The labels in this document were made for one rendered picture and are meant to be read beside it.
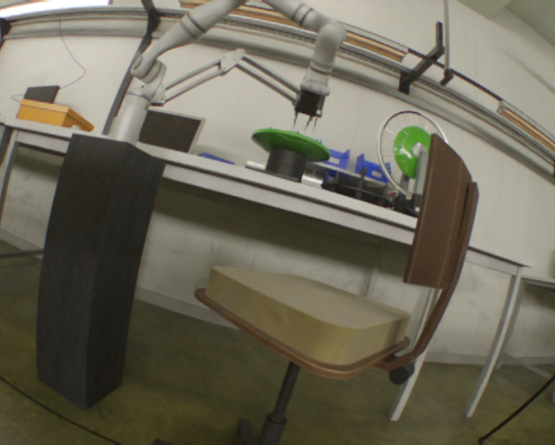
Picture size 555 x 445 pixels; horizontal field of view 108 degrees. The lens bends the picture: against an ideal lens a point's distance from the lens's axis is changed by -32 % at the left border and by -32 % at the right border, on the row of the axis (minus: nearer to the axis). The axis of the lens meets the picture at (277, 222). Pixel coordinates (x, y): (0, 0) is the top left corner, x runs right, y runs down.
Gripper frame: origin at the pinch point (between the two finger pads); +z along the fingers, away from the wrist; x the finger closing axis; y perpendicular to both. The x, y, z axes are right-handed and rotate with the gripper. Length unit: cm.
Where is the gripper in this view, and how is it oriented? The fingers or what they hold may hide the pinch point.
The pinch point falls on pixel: (298, 129)
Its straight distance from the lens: 101.8
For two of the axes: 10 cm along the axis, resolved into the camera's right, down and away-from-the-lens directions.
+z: -2.3, 5.6, 7.9
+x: -9.6, -2.6, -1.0
